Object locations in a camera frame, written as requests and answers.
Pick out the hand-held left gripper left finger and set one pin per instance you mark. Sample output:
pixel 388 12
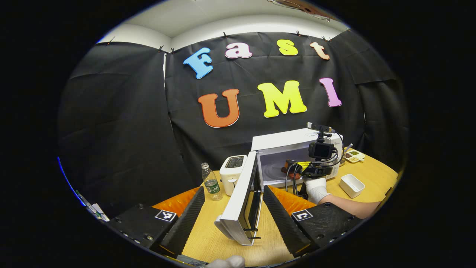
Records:
pixel 187 223

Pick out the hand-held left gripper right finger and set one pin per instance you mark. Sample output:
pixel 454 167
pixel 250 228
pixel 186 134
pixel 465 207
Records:
pixel 282 223

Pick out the white green pen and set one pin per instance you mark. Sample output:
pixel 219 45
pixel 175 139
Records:
pixel 88 203

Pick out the brown meat piece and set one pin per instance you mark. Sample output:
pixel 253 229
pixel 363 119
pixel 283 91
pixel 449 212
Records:
pixel 285 170

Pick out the small white rectangular tray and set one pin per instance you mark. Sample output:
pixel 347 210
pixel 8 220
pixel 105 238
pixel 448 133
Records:
pixel 351 185

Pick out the white toaster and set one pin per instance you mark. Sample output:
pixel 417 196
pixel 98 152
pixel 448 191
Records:
pixel 232 176

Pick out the black backdrop cloth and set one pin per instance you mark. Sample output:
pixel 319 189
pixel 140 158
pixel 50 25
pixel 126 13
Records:
pixel 122 130

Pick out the clear plastic water bottle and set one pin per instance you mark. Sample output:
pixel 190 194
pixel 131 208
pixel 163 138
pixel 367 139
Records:
pixel 212 186

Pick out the white microwave oven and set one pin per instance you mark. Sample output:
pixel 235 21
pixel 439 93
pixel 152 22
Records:
pixel 282 143

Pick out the compartment dish with beans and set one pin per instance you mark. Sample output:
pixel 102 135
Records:
pixel 355 156

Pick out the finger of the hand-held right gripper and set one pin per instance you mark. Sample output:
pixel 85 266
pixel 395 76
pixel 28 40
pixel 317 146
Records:
pixel 302 165

